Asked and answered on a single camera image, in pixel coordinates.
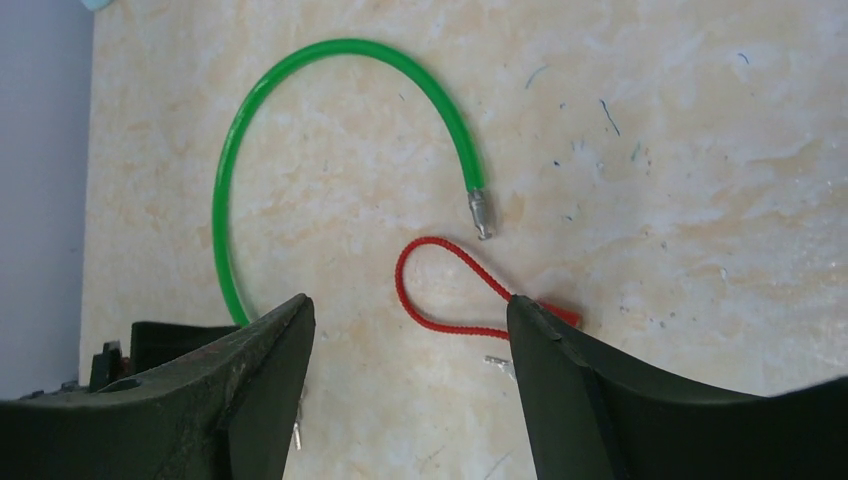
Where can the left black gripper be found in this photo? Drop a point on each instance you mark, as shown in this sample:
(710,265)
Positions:
(151,344)

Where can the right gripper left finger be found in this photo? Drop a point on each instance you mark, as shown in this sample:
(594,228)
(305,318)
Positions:
(222,411)

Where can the light blue cloth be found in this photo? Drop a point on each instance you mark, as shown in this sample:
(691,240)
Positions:
(96,5)

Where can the silver key pair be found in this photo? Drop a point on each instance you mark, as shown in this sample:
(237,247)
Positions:
(506,366)
(297,425)

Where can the red cable padlock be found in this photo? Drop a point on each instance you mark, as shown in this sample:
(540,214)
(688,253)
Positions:
(428,322)

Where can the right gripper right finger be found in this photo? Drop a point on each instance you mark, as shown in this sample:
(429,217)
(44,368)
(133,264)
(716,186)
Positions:
(595,412)

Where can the green cable lock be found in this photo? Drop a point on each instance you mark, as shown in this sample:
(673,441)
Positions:
(448,110)

